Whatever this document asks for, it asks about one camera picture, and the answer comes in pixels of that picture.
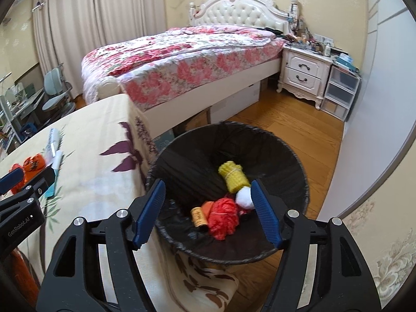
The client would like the white paper ball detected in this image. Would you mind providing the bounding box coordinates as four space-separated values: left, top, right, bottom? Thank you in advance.
236 186 255 210

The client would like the brown bottle yellow label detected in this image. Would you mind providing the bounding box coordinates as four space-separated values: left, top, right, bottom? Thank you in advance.
190 207 209 233

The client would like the dark red satin ribbon bundle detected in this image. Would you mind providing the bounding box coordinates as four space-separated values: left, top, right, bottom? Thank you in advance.
238 206 252 216

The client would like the black lined trash bin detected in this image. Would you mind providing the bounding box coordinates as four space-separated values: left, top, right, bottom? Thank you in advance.
146 122 310 265

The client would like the red crumpled plastic bag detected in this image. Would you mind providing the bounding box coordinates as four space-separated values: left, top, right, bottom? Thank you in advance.
9 164 25 194

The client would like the orange black snack wrapper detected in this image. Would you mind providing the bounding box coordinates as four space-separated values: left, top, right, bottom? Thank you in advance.
23 154 46 184

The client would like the teal white cream tube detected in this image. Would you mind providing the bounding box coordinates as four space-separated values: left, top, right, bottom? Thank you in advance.
44 149 64 199

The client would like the red foam net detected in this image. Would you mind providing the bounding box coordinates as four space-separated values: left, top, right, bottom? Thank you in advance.
208 198 239 240

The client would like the grey study desk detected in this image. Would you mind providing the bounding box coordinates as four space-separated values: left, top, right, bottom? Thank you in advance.
1 89 45 142

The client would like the white blue toothpaste tube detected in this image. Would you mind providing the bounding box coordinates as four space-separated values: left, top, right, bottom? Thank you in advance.
43 128 61 166

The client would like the yellow foam net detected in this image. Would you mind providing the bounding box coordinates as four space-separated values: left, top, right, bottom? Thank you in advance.
218 161 250 194

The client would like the floral beige bed sheet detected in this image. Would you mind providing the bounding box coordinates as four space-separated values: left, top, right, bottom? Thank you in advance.
1 95 238 311

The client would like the grey office chair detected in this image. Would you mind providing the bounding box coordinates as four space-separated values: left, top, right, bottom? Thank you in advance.
42 63 75 118

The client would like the floral pink bed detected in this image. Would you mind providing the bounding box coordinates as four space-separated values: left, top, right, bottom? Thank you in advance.
81 25 287 128

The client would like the white plastic drawer unit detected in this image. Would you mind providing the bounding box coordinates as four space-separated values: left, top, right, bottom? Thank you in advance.
321 64 361 122

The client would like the white nightstand with drawers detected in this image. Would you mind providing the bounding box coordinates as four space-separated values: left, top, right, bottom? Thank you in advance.
276 44 333 110

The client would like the beige curtain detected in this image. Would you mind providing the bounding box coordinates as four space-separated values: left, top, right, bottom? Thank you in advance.
32 0 166 97

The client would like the white tufted headboard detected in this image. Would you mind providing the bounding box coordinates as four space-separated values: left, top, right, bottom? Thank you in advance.
189 0 300 35

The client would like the white round footboard post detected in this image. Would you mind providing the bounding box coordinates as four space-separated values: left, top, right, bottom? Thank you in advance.
97 76 124 100

